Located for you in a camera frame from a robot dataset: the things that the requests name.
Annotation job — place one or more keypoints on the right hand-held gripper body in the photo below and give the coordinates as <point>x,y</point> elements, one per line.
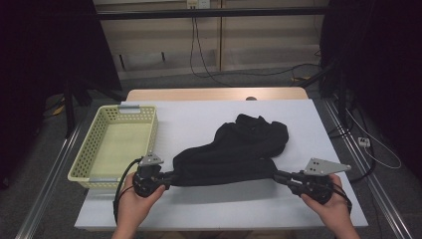
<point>318,167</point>

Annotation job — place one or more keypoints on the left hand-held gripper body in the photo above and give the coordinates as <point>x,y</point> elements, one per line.
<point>146,179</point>

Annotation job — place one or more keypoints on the pale yellow plastic basket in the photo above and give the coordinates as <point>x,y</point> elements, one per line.
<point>119,149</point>

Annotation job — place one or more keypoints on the black shirt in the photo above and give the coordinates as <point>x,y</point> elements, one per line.
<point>239,152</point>

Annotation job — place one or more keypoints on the person's left hand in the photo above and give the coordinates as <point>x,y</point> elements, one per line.
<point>132,209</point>

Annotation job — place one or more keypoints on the person's right hand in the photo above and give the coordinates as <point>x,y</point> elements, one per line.
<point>335,212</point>

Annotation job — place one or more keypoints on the white power strip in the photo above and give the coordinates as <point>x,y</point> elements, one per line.
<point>364,142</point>

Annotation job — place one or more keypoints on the black stand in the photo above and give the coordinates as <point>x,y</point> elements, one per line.
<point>69,113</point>
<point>341,106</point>

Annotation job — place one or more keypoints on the black curtain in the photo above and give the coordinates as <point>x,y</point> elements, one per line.
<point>381,66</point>
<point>40,66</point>

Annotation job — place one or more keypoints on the light wooden cabinet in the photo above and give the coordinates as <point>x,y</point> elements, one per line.
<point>265,40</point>

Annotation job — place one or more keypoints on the black horizontal bar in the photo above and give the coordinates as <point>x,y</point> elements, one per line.
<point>232,12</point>

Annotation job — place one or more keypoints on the aluminium rail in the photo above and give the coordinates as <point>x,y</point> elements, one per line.
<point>378,189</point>
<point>49,186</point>

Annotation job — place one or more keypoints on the white wall outlet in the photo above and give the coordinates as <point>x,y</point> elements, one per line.
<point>198,3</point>

